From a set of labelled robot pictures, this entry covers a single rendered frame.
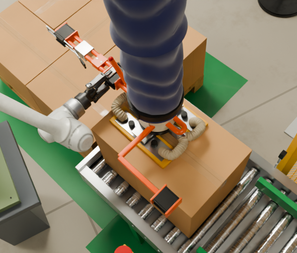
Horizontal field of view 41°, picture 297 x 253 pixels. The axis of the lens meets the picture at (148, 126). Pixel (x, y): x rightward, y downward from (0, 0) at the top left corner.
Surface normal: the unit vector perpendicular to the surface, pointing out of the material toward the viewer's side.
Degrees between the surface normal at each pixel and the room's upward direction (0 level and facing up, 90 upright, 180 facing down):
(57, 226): 0
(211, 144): 0
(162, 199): 0
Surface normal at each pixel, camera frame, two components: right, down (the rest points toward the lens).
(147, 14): 0.16, 0.97
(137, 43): -0.12, 0.95
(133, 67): -0.44, 0.70
